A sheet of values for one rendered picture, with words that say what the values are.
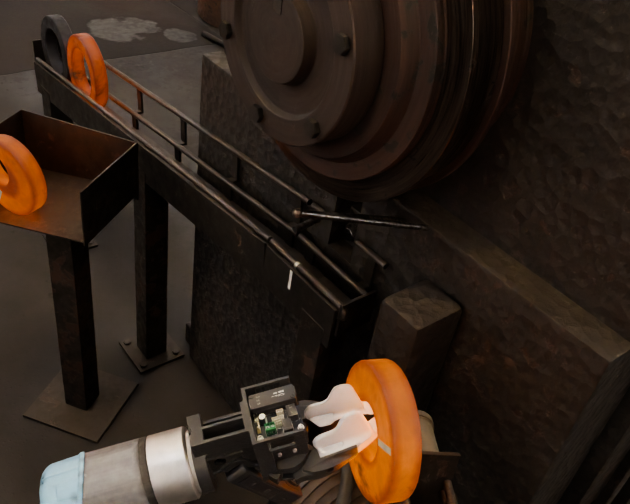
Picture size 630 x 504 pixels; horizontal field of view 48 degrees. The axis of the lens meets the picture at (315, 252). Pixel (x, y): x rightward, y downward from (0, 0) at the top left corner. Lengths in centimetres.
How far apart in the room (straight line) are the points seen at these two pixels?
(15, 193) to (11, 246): 95
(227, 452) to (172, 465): 5
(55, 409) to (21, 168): 71
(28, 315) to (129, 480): 142
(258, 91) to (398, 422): 49
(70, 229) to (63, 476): 72
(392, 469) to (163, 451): 23
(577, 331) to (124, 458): 56
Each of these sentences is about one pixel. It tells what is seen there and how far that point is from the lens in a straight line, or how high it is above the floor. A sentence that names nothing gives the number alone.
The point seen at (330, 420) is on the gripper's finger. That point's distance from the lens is 78.
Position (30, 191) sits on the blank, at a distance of 139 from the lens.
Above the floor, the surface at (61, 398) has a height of 1.
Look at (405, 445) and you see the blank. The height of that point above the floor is 87.
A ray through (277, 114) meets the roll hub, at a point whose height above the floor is 101.
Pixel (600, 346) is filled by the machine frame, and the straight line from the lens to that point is 94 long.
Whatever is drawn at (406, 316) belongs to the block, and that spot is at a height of 80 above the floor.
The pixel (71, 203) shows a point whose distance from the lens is 148.
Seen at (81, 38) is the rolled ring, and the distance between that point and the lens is 182.
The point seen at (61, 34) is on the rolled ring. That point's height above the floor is 71.
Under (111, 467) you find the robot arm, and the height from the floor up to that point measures 83.
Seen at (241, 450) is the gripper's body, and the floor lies 83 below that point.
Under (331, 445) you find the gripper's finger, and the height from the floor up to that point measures 84.
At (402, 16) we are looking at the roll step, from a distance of 82.
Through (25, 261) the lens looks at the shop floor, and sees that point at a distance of 231.
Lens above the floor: 144
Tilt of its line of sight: 37 degrees down
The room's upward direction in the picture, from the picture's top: 10 degrees clockwise
